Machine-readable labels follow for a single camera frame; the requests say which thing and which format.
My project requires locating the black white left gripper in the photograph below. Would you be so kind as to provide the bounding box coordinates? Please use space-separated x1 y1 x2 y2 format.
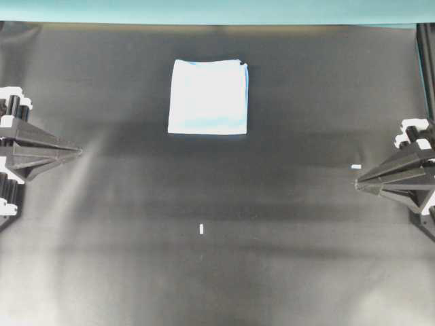
1 86 82 231

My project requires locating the black desk mat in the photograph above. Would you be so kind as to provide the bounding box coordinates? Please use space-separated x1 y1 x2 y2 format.
1 22 434 325

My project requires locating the black aluminium frame post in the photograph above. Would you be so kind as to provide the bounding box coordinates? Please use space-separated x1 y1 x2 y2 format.
417 22 434 120

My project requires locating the light blue cloth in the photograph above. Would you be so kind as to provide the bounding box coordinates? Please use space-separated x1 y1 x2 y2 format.
167 59 249 136

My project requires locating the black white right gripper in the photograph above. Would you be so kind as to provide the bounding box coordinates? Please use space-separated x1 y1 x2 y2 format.
353 117 435 244

